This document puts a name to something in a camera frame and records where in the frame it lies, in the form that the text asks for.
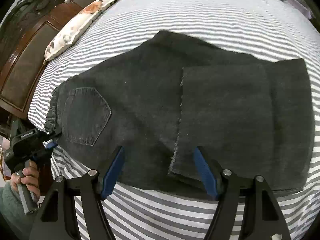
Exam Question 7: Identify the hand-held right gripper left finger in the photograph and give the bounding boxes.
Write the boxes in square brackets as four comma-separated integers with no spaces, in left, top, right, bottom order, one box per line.
[29,146,126,240]

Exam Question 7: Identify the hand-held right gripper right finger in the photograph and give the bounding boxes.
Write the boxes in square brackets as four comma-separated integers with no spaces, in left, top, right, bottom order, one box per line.
[193,146,292,240]

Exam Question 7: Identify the dark grey denim pants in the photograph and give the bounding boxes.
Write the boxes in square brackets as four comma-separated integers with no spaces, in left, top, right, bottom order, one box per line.
[46,30,314,201]

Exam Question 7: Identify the person's left forearm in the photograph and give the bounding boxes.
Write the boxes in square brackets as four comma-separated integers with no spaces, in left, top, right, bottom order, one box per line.
[0,180,38,234]

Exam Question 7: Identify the person's left hand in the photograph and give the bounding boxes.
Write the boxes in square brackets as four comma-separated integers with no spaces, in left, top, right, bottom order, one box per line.
[10,160,41,202]

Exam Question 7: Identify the brown wooden headboard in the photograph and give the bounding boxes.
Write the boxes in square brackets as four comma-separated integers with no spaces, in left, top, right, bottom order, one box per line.
[0,0,116,160]

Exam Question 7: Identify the floral print pillow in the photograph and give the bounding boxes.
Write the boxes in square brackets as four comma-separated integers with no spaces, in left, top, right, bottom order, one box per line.
[44,0,127,65]

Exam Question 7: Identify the grey white striped bed sheet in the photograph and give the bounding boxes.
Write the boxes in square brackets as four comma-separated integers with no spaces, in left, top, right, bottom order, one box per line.
[27,0,318,240]

